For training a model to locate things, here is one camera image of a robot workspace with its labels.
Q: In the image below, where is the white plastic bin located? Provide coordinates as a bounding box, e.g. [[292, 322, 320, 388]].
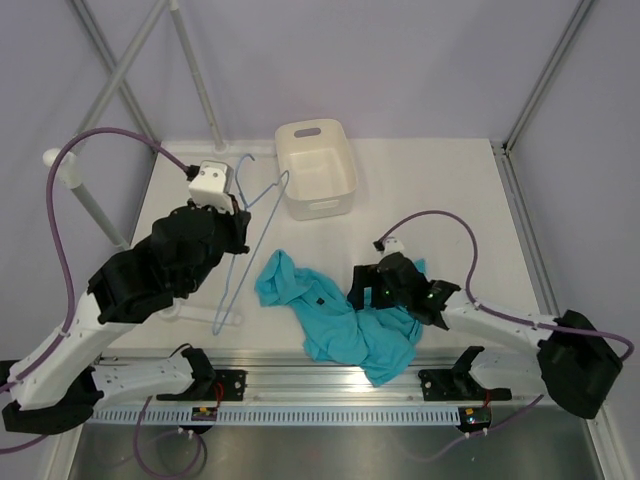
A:
[[275, 119, 358, 221]]

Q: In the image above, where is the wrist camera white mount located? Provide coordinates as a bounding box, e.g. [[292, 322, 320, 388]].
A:
[[188, 160, 237, 215], [373, 236, 405, 258]]

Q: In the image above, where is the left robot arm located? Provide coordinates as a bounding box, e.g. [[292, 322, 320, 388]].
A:
[[1, 203, 251, 436]]

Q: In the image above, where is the aluminium frame post left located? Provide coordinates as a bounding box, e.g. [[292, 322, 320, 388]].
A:
[[67, 1, 167, 140]]

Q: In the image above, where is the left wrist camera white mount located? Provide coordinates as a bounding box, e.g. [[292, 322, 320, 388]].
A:
[[188, 160, 237, 215]]

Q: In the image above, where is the light blue wire hanger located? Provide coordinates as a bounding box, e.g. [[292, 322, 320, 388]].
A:
[[211, 153, 291, 337]]

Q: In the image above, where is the aluminium frame post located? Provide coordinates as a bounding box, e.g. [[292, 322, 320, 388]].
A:
[[67, 1, 167, 140], [502, 0, 598, 156]]

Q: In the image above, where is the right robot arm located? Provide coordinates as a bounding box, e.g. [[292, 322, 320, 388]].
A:
[[347, 252, 622, 419]]

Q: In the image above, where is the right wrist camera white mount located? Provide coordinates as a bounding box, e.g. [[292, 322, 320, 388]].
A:
[[373, 236, 405, 258]]

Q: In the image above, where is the aluminium mounting rail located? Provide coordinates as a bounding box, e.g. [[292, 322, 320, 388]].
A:
[[99, 348, 561, 404]]

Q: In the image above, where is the white slotted cable duct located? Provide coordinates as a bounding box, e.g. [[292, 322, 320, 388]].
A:
[[89, 405, 461, 426]]

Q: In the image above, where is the aluminium frame post right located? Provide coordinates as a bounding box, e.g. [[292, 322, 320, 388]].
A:
[[502, 0, 598, 156]]

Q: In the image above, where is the turquoise t shirt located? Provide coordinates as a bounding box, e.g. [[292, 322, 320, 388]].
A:
[[254, 249, 424, 387]]

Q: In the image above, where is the white clothes rack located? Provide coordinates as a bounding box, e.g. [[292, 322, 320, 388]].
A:
[[41, 0, 277, 326]]

